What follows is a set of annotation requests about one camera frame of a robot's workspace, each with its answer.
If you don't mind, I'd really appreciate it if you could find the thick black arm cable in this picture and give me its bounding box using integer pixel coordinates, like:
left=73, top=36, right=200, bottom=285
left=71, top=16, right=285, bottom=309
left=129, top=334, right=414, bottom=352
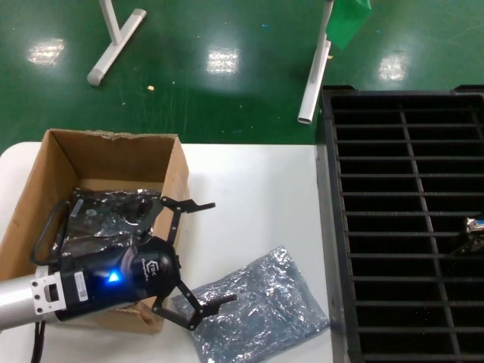
left=32, top=320, right=48, bottom=363

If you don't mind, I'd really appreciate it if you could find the green tablecloth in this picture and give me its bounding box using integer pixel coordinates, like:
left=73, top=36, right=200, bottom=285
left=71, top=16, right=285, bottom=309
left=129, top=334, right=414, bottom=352
left=325, top=0, right=374, bottom=51

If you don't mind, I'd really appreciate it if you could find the graphics card with blue port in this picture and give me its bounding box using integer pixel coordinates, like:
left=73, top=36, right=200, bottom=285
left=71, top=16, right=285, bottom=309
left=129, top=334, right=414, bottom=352
left=448, top=216, right=484, bottom=257

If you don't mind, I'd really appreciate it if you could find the open brown cardboard box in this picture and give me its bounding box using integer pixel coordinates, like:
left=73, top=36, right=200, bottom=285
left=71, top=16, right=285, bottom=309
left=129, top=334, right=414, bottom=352
left=0, top=128, right=190, bottom=336

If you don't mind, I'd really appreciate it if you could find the thin black loop cable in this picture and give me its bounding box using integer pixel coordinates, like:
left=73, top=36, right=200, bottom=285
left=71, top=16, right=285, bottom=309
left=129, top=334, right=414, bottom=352
left=29, top=200, right=73, bottom=266

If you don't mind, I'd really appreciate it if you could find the white table leg with foot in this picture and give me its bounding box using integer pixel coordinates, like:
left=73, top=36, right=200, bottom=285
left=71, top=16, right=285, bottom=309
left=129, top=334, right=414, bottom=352
left=297, top=0, right=336, bottom=125
left=86, top=0, right=148, bottom=88

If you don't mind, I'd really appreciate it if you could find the silver antistatic bag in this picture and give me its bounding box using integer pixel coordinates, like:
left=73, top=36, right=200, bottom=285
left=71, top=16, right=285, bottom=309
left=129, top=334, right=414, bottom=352
left=171, top=244, right=333, bottom=363

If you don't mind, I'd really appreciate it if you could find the black slotted plastic container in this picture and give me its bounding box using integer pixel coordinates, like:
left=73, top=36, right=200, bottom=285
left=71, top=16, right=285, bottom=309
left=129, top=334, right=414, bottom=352
left=320, top=85, right=484, bottom=363

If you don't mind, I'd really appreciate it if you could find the bagged graphics card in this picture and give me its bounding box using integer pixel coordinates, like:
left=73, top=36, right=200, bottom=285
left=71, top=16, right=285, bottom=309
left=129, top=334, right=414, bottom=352
left=56, top=187, right=164, bottom=260

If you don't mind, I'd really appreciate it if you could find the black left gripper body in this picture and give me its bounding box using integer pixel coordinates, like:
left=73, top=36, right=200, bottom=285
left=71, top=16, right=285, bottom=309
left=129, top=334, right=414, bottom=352
left=56, top=234, right=183, bottom=323

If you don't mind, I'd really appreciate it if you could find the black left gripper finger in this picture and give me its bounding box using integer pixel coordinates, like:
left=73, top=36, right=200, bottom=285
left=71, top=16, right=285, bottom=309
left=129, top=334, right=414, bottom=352
left=138, top=195, right=216, bottom=246
left=150, top=280, right=238, bottom=333

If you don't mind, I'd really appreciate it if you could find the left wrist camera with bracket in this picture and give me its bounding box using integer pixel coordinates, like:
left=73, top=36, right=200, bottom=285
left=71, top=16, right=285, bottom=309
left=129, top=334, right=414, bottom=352
left=30, top=268, right=91, bottom=315

